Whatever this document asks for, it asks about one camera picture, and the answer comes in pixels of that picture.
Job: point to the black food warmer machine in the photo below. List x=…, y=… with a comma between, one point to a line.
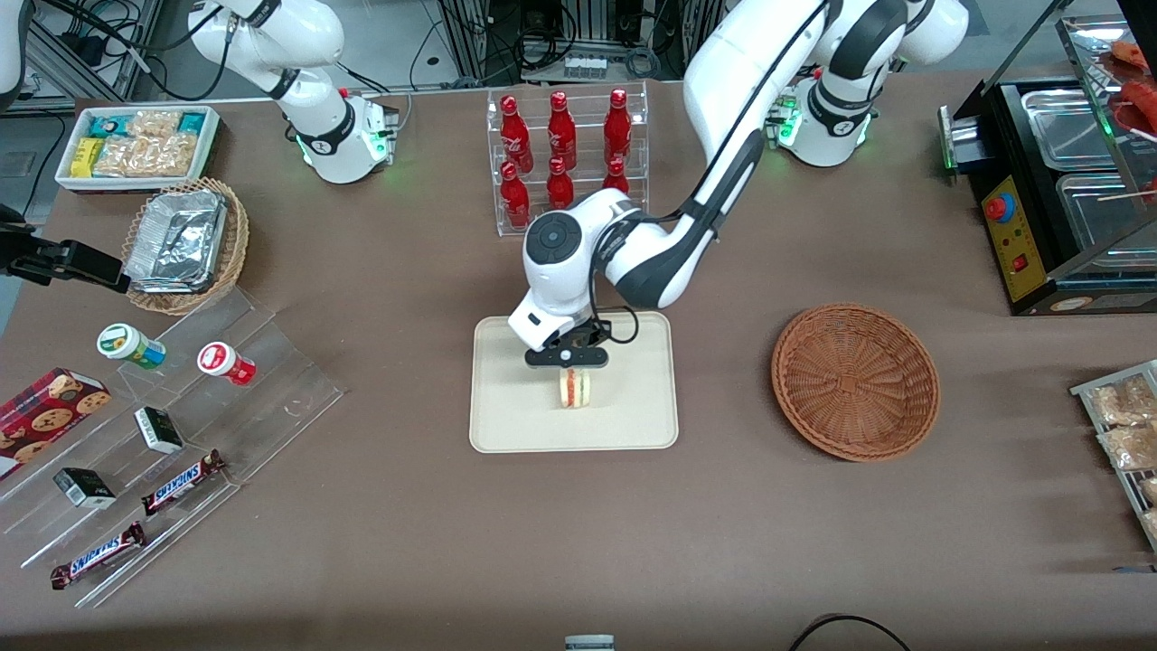
x=1017, y=240

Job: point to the triangle sandwich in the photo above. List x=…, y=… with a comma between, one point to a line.
x=575, y=391

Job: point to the clear acrylic bottle rack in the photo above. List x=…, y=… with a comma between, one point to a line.
x=587, y=217

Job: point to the steel warmer pan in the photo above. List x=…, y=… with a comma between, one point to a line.
x=1067, y=127
x=1098, y=212

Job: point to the clear acrylic stepped display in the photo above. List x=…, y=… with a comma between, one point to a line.
x=271, y=362

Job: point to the light tan wicker basket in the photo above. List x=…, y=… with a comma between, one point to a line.
x=237, y=244

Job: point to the red cola bottle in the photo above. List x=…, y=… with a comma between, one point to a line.
x=515, y=199
x=617, y=127
x=559, y=185
x=515, y=136
x=616, y=179
x=561, y=131

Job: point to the red sausage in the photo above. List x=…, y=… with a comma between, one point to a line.
x=1134, y=54
x=1141, y=104

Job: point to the snickers chocolate bar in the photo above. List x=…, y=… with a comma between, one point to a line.
x=98, y=556
x=181, y=484

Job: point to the clear bag of crackers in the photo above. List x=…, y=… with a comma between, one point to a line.
x=149, y=155
x=154, y=124
x=1150, y=490
x=1152, y=524
x=1130, y=448
x=1121, y=402

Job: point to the wooden skewer stick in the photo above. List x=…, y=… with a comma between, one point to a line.
x=1125, y=193

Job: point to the round brown wicker basket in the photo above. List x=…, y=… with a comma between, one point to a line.
x=854, y=384

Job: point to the small grey device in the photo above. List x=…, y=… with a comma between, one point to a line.
x=589, y=643

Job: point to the cream plastic serving tray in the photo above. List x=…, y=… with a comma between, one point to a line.
x=515, y=407

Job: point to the green lid snack cup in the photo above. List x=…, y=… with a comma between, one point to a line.
x=126, y=344

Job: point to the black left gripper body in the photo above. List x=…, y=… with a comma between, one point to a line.
x=586, y=334

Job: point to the small black carton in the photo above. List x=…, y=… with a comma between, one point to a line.
x=83, y=488
x=158, y=429

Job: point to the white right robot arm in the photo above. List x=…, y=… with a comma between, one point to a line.
x=316, y=99

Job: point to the yellow snack pack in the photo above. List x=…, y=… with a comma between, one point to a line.
x=86, y=158

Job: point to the white snack tub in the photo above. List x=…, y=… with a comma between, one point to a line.
x=68, y=172

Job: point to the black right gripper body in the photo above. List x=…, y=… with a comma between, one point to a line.
x=47, y=257

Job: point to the white power strip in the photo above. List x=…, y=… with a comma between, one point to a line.
x=585, y=66

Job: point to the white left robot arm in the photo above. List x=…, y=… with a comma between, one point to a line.
x=723, y=72

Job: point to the stack of foil trays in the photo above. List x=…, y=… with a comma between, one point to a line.
x=176, y=240

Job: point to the red cookie box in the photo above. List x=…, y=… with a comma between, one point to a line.
x=45, y=416

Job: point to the teal snack pack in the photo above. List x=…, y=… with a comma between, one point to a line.
x=108, y=127
x=192, y=123

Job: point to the red lid snack cup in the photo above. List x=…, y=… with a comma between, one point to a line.
x=221, y=362

